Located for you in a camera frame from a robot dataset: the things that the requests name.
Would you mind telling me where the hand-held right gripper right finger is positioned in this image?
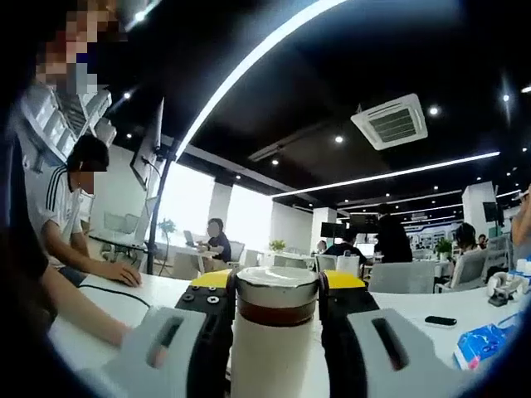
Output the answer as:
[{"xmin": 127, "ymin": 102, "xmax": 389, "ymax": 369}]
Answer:
[{"xmin": 317, "ymin": 269, "xmax": 461, "ymax": 398}]

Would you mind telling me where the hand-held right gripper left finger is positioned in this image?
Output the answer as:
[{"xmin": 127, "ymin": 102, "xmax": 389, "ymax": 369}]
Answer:
[{"xmin": 103, "ymin": 269, "xmax": 237, "ymax": 398}]

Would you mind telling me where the white water cup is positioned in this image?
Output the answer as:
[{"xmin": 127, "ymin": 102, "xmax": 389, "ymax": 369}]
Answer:
[{"xmin": 230, "ymin": 317, "xmax": 323, "ymax": 398}]

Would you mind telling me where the white brown-banded cup lid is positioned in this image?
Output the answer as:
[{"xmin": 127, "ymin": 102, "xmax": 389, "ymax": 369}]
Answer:
[{"xmin": 234, "ymin": 265, "xmax": 319, "ymax": 327}]

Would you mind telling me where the white table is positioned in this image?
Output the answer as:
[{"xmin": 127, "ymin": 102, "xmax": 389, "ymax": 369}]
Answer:
[{"xmin": 47, "ymin": 273, "xmax": 530, "ymax": 398}]

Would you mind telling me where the grey office chair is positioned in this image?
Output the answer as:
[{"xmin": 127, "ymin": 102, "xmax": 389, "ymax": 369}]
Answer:
[{"xmin": 368, "ymin": 260, "xmax": 436, "ymax": 295}]

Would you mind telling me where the blue tissue pack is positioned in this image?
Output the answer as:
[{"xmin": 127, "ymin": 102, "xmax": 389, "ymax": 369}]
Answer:
[{"xmin": 452, "ymin": 323, "xmax": 509, "ymax": 371}]

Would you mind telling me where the white cylindrical appliance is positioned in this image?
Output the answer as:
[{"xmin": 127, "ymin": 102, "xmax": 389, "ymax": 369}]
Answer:
[{"xmin": 336, "ymin": 254, "xmax": 361, "ymax": 278}]

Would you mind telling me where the black monitor on stand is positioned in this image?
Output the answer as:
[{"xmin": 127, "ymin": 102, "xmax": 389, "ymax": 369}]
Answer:
[{"xmin": 129, "ymin": 97, "xmax": 183, "ymax": 277}]

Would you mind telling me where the ceiling air conditioner vent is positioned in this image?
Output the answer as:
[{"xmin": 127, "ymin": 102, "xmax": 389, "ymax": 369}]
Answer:
[{"xmin": 350, "ymin": 93, "xmax": 429, "ymax": 151}]

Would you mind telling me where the shelf of white bins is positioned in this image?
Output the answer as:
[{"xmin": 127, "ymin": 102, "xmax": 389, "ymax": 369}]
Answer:
[{"xmin": 18, "ymin": 85, "xmax": 115, "ymax": 171}]

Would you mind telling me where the black table cable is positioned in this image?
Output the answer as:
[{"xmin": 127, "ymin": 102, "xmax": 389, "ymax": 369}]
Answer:
[{"xmin": 78, "ymin": 284, "xmax": 153, "ymax": 310}]

